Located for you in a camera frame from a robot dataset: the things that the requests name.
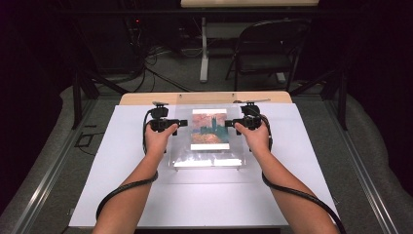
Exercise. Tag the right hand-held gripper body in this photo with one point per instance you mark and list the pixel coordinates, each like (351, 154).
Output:
(250, 120)

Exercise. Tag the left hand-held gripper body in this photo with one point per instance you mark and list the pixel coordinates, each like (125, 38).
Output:
(159, 122)

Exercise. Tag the clear acrylic picture frame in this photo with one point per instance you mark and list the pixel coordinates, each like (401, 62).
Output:
(235, 149)

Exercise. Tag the painted picture card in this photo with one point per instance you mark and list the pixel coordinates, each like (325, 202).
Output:
(209, 130)

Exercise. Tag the person's left hand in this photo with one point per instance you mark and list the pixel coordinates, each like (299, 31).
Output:
(157, 143)

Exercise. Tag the person's right hand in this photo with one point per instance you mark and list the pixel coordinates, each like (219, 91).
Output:
(258, 141)

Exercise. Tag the light wooden table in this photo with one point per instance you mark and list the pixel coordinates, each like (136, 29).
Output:
(201, 97)

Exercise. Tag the white table board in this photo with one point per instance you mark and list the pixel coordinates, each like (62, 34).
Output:
(292, 156)

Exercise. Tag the black folding chair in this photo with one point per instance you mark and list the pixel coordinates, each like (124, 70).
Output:
(269, 61)

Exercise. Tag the white-legged desk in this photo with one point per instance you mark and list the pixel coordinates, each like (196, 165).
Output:
(204, 48)

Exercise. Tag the black metal stand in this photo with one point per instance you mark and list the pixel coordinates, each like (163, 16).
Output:
(341, 97)
(78, 97)

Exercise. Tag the black computer tower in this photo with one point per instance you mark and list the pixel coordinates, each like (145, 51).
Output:
(107, 42)

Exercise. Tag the aluminium floor rail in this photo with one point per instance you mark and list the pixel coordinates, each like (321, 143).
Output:
(48, 175)
(360, 175)

